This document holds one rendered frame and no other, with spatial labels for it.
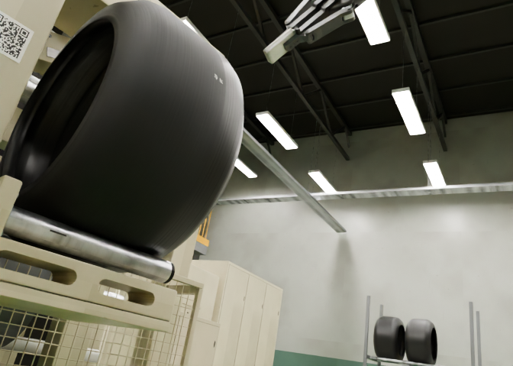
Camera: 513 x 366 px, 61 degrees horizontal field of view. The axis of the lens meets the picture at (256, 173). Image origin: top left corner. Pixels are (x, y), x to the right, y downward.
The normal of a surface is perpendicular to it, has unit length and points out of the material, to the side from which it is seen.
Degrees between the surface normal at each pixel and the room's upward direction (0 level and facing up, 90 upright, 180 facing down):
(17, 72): 90
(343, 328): 90
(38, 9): 90
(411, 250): 90
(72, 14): 180
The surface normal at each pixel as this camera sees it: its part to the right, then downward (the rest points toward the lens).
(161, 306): 0.75, -0.16
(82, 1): -0.16, 0.90
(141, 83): 0.10, -0.33
